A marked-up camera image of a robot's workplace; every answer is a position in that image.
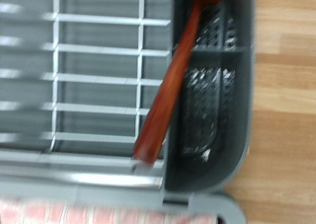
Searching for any reddish brown wooden spoon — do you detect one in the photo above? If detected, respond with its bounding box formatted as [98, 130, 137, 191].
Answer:
[132, 0, 231, 168]

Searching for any metal wire dish rack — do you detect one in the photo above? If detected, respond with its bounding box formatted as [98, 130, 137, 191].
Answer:
[0, 0, 174, 188]

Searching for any pink checked towel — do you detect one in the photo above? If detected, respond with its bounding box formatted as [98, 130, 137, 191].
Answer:
[0, 198, 218, 224]

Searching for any dark grey cutlery holder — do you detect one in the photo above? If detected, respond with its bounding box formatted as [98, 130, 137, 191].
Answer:
[162, 0, 256, 193]

